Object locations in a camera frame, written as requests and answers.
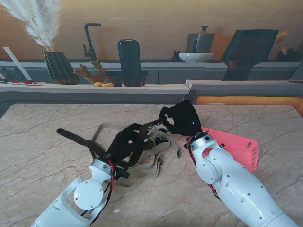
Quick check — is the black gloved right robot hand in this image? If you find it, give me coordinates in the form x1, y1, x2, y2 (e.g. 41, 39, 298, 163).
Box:
158, 99, 202, 137

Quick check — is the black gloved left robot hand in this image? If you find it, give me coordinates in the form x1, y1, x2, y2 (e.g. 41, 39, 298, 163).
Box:
107, 123, 150, 164

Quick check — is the beige woven belt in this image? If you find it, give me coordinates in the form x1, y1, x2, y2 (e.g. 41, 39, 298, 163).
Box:
91, 124, 180, 189

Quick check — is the pink plastic mesh basket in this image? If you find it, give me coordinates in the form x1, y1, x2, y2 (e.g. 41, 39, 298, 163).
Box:
201, 127, 259, 173

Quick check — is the grey stone counter top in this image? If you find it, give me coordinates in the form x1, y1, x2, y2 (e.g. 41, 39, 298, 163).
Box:
185, 79, 303, 91

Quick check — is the white ceramic bowl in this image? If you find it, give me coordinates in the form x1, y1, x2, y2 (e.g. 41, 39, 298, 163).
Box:
178, 52, 215, 63

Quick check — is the light wood counter top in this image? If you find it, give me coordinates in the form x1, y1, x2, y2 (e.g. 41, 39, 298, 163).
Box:
0, 82, 191, 96

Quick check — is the grey pot with lid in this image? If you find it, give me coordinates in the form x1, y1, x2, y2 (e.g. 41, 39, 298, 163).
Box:
185, 25, 215, 53

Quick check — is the tall dark cylindrical canister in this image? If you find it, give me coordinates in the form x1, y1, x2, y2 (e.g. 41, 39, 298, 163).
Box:
117, 39, 143, 87

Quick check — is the dark range hood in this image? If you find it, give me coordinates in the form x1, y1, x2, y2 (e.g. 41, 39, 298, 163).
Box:
221, 29, 279, 81

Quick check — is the dark ribbed vase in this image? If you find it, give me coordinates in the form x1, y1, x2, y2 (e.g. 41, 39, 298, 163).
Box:
43, 51, 80, 85

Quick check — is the black kitchen faucet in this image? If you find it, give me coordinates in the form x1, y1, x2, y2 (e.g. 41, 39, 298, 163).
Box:
82, 23, 102, 62

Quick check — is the plate with red food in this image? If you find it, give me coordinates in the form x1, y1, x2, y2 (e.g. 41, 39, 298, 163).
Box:
7, 80, 43, 86

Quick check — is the dark utensil holder with spoons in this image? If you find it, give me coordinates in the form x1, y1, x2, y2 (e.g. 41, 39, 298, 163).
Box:
274, 30, 300, 62

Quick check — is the white leaning board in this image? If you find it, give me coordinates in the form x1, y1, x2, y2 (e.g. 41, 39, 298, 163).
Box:
3, 47, 32, 81

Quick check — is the white pampas grass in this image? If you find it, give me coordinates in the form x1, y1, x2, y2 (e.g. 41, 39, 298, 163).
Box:
0, 0, 62, 52

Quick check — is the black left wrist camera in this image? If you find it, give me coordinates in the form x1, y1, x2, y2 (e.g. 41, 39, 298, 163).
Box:
116, 166, 130, 180

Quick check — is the red black right arm cable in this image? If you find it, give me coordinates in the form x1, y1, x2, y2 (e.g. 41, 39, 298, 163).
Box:
188, 139, 222, 201

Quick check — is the red black arm cable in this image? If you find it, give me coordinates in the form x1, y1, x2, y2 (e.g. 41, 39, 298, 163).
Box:
188, 139, 222, 201
80, 158, 116, 224

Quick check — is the red black left arm cable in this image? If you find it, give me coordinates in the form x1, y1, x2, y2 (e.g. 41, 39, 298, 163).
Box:
80, 158, 116, 224

